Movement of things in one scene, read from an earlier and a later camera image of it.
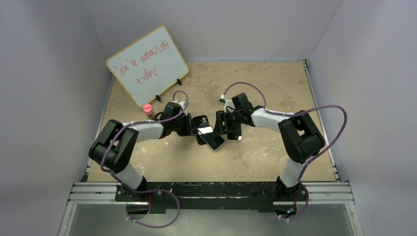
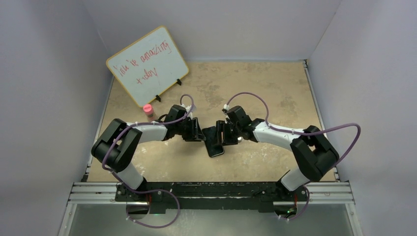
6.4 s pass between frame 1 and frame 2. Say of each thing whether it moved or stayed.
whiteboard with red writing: stayed
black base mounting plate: stayed
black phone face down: moved
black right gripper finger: moved
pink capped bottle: stayed
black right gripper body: moved
